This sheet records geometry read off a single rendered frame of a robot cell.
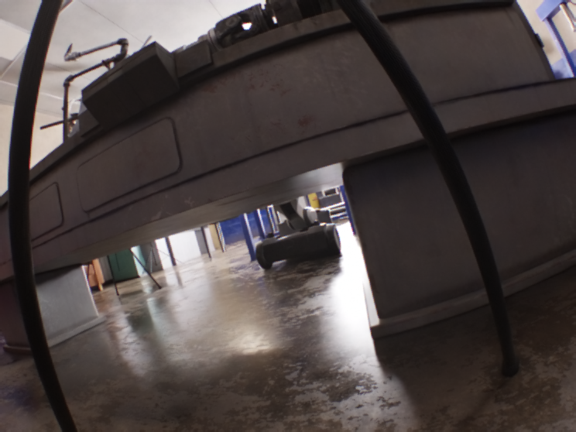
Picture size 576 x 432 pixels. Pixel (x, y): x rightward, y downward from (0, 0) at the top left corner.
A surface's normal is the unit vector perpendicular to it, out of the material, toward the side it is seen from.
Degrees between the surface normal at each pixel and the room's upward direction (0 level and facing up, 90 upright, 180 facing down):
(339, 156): 90
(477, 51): 90
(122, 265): 90
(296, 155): 90
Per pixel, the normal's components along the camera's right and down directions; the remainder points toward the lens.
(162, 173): -0.19, 0.05
